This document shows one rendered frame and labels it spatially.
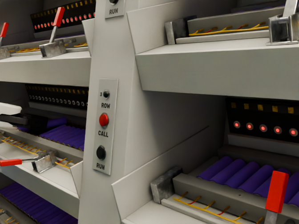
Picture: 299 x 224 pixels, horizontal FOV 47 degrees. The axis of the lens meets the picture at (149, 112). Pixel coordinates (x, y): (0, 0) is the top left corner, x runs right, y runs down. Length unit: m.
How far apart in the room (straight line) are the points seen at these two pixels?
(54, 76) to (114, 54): 0.18
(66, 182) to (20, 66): 0.27
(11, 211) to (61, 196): 0.37
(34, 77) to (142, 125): 0.31
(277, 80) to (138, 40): 0.18
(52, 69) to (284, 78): 0.41
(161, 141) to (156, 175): 0.05
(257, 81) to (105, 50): 0.22
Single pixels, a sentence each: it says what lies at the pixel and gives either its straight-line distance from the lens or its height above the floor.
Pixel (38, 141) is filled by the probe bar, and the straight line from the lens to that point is 0.73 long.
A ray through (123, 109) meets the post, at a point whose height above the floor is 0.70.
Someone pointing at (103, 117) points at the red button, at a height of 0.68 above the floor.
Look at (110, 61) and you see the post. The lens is 0.46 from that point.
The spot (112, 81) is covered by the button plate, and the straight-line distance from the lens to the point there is 0.44.
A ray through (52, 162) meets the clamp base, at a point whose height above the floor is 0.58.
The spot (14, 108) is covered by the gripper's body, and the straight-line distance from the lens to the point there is 0.73.
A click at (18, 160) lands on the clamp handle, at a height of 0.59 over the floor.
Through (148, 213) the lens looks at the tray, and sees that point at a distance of 0.44.
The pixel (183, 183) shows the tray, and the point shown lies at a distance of 0.44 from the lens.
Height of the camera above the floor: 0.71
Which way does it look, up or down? 2 degrees down
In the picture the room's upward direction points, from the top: 5 degrees clockwise
